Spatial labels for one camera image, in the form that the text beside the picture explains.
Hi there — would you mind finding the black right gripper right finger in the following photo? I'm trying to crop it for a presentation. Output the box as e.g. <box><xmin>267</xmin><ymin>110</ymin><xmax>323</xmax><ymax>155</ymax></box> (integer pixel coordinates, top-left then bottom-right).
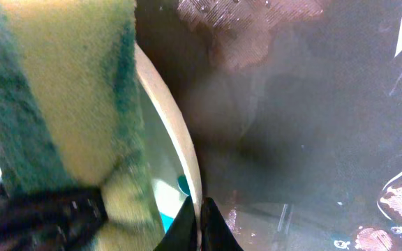
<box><xmin>201</xmin><ymin>197</ymin><xmax>244</xmax><ymax>251</ymax></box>

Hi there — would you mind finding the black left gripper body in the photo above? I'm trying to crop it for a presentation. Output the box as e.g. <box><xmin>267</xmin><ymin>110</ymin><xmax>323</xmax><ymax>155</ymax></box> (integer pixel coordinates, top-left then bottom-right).
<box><xmin>0</xmin><ymin>181</ymin><xmax>107</xmax><ymax>250</ymax></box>

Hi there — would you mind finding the dark brown serving tray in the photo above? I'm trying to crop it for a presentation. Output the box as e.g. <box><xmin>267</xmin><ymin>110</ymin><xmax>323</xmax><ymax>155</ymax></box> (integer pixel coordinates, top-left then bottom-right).
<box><xmin>135</xmin><ymin>0</ymin><xmax>402</xmax><ymax>250</ymax></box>

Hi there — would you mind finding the white plate long blue streak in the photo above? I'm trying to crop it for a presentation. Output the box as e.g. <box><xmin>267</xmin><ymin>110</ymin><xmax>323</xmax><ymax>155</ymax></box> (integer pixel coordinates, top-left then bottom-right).
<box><xmin>0</xmin><ymin>43</ymin><xmax>204</xmax><ymax>241</ymax></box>

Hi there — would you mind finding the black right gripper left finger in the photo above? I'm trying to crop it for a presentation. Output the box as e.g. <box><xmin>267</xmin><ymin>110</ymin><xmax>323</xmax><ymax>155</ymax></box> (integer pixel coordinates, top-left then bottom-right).
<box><xmin>154</xmin><ymin>197</ymin><xmax>198</xmax><ymax>251</ymax></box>

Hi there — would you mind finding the yellow green round sponge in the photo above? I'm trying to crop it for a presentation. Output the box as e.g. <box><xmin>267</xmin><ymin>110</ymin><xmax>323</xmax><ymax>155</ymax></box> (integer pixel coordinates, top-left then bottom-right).
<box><xmin>0</xmin><ymin>0</ymin><xmax>164</xmax><ymax>250</ymax></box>

